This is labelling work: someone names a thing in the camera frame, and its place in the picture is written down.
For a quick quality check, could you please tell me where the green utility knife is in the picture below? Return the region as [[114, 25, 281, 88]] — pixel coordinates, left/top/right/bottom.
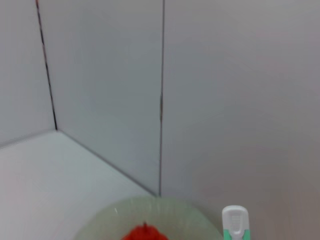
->
[[221, 205, 252, 240]]

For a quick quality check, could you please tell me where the green glass fruit plate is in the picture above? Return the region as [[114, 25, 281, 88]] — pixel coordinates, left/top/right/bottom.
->
[[74, 196, 224, 240]]

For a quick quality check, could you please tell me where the red tomato-shaped toy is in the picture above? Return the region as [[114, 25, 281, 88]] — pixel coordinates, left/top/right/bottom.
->
[[121, 221, 169, 240]]

